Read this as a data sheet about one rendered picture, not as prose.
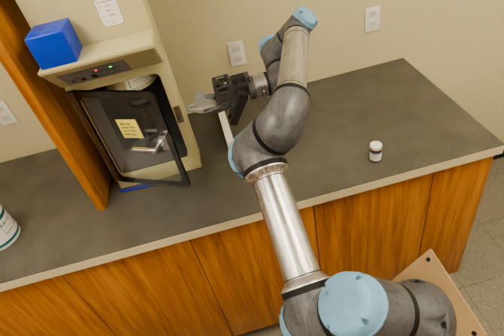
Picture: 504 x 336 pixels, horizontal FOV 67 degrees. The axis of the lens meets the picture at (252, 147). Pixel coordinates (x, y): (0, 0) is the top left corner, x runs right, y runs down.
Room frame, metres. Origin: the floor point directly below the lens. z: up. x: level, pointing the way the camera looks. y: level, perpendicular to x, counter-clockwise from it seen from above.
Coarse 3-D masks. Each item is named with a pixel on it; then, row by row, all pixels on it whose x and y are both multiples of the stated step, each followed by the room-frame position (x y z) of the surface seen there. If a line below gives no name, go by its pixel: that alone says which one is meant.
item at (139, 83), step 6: (138, 78) 1.16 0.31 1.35; (144, 78) 1.17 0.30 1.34; (150, 78) 1.18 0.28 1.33; (114, 84) 1.16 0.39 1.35; (120, 84) 1.15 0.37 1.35; (126, 84) 1.15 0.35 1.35; (132, 84) 1.15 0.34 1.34; (138, 84) 1.15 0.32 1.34; (144, 84) 1.16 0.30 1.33; (150, 84) 1.17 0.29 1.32
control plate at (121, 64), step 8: (104, 64) 1.03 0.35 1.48; (112, 64) 1.04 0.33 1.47; (120, 64) 1.05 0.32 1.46; (80, 72) 1.03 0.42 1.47; (88, 72) 1.05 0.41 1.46; (96, 72) 1.06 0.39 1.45; (104, 72) 1.07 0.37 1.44; (112, 72) 1.08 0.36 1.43; (120, 72) 1.09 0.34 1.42; (64, 80) 1.05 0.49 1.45; (72, 80) 1.06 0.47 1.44; (80, 80) 1.07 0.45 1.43
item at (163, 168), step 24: (96, 96) 1.06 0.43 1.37; (120, 96) 1.03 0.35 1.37; (144, 96) 0.99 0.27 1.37; (96, 120) 1.08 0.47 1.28; (144, 120) 1.01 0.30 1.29; (120, 144) 1.06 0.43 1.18; (144, 144) 1.02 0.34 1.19; (168, 144) 0.99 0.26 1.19; (120, 168) 1.08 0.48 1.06; (144, 168) 1.04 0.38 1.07; (168, 168) 1.00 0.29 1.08
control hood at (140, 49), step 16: (144, 32) 1.12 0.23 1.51; (96, 48) 1.08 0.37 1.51; (112, 48) 1.05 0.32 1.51; (128, 48) 1.03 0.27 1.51; (144, 48) 1.02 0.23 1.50; (64, 64) 1.01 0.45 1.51; (80, 64) 1.01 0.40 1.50; (96, 64) 1.02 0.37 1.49; (128, 64) 1.07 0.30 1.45; (144, 64) 1.09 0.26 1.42; (48, 80) 1.03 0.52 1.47
